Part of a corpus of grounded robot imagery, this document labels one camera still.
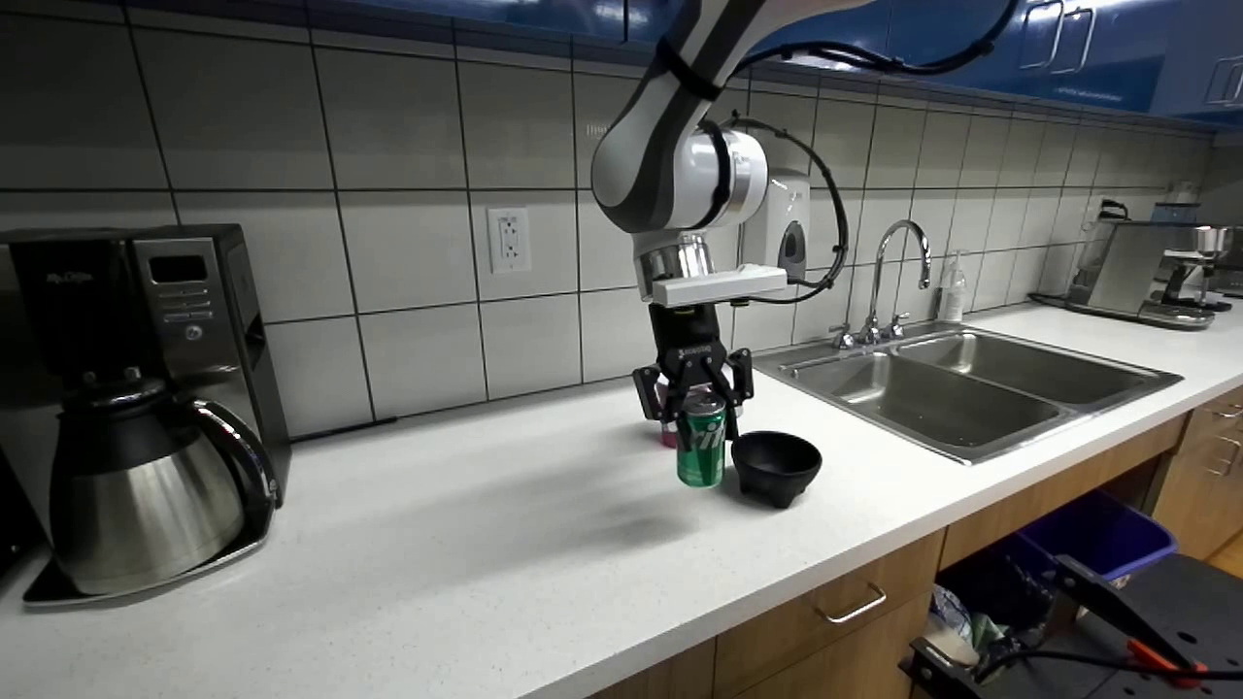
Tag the blue upper cabinets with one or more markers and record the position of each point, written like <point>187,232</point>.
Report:
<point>1073,43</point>

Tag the black bowl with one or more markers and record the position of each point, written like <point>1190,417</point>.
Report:
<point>777,469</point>

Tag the white wall outlet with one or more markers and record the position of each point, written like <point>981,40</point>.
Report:
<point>511,242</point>

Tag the steel coffee carafe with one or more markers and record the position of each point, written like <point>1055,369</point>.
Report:
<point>142,491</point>

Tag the clear soap bottle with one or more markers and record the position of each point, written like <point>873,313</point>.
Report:
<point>954,295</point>

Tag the black coffee maker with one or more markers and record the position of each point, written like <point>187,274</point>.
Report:
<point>142,313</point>

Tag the green soda can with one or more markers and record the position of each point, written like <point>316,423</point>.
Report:
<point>700,447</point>

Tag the blue bin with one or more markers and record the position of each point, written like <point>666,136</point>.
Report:
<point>1100,535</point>

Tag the chrome faucet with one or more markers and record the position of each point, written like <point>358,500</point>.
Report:
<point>897,246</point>

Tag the wooden lower cabinets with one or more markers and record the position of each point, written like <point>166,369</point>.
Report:
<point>829,624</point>

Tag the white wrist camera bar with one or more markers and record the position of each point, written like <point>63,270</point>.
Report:
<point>720,283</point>

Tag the silver espresso machine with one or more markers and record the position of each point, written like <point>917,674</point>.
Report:
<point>1139,274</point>

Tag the orange and black clamp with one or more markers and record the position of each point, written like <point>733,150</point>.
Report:
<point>1150,654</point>

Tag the stainless steel double sink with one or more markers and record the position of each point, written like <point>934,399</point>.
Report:
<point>956,388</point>

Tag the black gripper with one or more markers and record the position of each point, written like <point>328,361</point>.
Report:
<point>691,348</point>

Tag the white wall soap dispenser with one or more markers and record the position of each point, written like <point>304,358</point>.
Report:
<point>785,233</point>

